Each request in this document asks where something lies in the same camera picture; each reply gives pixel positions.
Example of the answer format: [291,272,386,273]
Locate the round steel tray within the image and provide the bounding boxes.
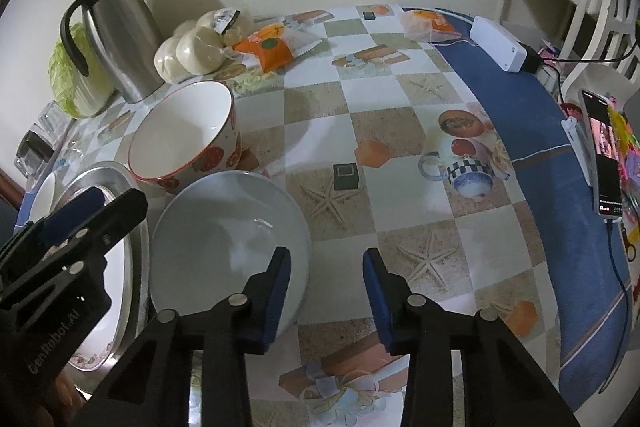
[50,161,151,398]

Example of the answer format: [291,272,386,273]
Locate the white round bowl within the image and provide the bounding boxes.
[150,171,311,343]

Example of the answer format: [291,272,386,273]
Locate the napa cabbage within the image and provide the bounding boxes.
[48,23,117,118]

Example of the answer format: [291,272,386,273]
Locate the white square bowl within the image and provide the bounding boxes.
[27,172,58,228]

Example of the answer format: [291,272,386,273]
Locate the steel thermal carafe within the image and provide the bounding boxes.
[60,0,163,104]

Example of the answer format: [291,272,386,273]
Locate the smartphone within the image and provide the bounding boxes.
[579,88,626,222]

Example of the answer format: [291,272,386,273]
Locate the clear glass cup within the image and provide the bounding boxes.
[35,101,73,135]

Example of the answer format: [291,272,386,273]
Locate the floral round plate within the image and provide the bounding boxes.
[65,227,136,373]

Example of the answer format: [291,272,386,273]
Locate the black plug adapter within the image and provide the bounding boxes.
[522,41,546,75]

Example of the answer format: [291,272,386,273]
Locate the orange snack packet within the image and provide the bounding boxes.
[232,22,323,74]
[400,8,473,44]

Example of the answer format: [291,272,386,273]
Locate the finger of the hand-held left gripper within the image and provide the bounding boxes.
[0,188,148,293]
[0,187,104,268]

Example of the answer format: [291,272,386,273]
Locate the strawberry print bowl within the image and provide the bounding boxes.
[128,81,243,195]

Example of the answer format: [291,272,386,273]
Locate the colourful toy pile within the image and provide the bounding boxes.
[607,97,640,268]

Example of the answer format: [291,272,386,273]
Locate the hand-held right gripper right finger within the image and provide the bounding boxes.
[362,248,581,427]

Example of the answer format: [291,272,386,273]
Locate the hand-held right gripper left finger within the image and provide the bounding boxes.
[80,247,292,427]

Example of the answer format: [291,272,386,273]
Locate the dark cabinet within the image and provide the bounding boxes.
[0,157,26,233]

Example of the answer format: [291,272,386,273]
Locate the white power strip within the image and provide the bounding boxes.
[469,16,528,72]

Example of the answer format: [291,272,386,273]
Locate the white phone holder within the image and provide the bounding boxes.
[561,117,598,185]

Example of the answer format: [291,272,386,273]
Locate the clear glass tray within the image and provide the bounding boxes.
[15,117,81,184]

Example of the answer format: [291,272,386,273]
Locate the black cable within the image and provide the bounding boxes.
[537,51,640,84]

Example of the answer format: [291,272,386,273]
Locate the person's left hand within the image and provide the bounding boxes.
[45,374,87,427]

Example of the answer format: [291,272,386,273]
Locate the bag of steamed buns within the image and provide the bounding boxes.
[153,8,256,84]

